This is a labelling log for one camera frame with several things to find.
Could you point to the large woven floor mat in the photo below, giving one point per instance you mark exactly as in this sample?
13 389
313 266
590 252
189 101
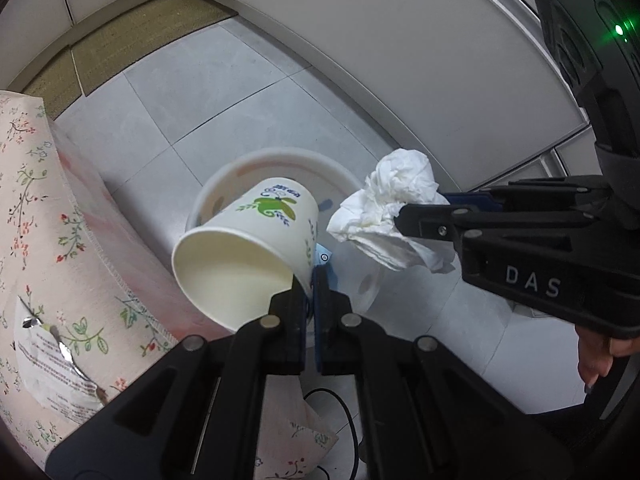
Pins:
150 35

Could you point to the floral tablecloth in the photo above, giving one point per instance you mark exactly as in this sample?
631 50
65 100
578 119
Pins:
50 260

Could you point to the white paper cup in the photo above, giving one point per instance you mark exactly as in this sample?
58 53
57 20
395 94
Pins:
240 260

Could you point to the small woven floor mat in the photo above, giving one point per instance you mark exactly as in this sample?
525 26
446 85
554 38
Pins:
55 80

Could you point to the white stove cabinet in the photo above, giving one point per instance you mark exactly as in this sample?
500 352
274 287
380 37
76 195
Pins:
400 60

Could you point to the white patterned waste bin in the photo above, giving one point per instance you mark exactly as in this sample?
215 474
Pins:
220 195

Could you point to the white tissue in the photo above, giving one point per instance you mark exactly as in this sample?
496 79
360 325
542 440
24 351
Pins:
395 180

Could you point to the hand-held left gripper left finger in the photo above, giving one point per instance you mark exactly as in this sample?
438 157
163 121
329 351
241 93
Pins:
287 340

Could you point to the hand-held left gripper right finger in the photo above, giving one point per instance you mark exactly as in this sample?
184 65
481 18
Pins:
330 340

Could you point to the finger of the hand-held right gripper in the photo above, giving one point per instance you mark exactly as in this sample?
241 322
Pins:
470 200
430 222

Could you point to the person's right hand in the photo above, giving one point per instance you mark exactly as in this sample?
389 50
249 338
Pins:
595 355

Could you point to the white sachet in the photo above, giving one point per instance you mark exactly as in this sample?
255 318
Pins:
55 365

